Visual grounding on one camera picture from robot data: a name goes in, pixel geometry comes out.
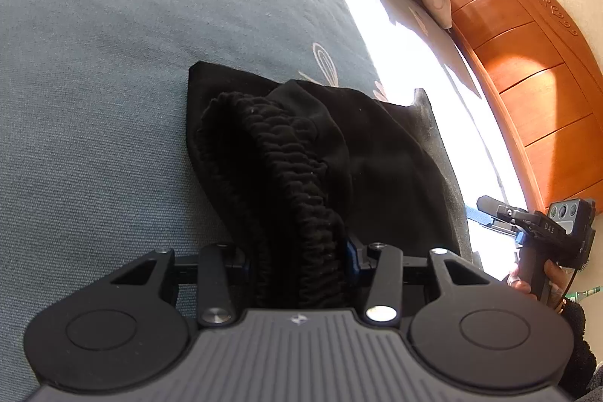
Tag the blue floral bed sheet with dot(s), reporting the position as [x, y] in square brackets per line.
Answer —
[117, 77]

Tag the black pants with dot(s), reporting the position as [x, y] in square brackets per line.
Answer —
[329, 157]

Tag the person's right hand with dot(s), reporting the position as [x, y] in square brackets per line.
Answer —
[561, 289]

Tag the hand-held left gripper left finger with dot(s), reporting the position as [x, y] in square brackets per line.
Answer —
[221, 260]

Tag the person's right forearm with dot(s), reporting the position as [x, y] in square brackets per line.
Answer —
[579, 350]

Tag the wooden headboard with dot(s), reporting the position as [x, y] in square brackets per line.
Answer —
[541, 91]

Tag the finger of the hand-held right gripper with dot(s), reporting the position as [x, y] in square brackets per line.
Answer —
[487, 206]
[499, 227]

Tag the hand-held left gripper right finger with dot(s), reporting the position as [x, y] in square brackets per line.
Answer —
[384, 263]

